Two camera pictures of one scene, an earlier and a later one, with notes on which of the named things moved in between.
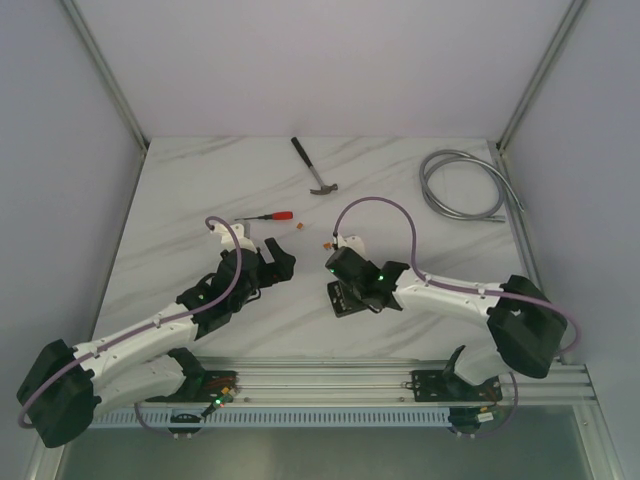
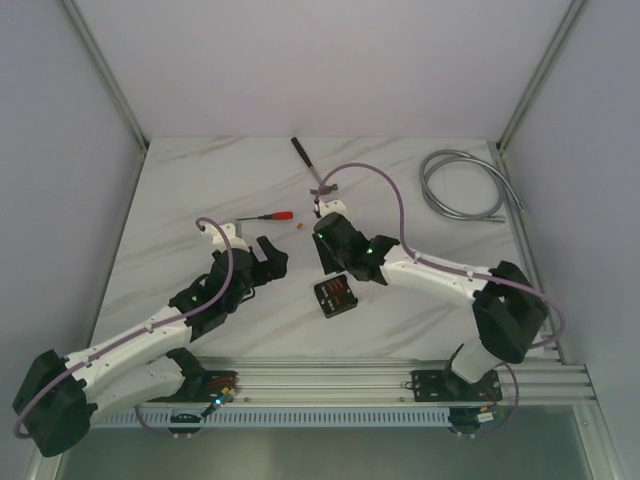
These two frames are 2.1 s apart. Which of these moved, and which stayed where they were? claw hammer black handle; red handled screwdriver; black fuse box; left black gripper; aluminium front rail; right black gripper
Moved: right black gripper; black fuse box
Stayed: red handled screwdriver; left black gripper; claw hammer black handle; aluminium front rail
